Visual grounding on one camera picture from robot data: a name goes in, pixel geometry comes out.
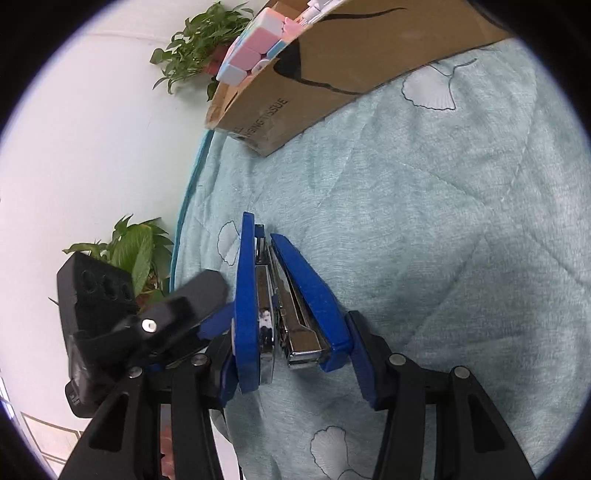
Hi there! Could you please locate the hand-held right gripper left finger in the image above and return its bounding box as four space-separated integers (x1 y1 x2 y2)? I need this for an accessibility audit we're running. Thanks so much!
58 342 238 480

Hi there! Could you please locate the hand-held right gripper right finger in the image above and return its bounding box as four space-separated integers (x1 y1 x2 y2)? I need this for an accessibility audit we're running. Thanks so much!
345 310 539 480

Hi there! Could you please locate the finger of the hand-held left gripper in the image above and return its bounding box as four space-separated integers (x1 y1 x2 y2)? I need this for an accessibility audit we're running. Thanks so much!
111 270 235 366

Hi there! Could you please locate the blue stapler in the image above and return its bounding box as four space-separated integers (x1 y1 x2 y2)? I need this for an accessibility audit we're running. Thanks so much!
232 211 352 394

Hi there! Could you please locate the pastel puzzle cube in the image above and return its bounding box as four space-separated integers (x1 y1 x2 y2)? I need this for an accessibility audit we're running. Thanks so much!
217 7 305 86

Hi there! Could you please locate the cardboard box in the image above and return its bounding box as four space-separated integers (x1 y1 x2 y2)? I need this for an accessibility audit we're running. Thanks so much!
204 0 514 158

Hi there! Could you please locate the large leafy plant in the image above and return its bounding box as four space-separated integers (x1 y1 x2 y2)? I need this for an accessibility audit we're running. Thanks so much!
62 213 175 308

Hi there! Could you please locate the light teal quilt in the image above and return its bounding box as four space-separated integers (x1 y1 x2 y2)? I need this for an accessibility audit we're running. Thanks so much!
168 37 591 480

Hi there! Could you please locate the small potted plant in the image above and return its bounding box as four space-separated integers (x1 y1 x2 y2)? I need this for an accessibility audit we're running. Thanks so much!
150 1 256 101

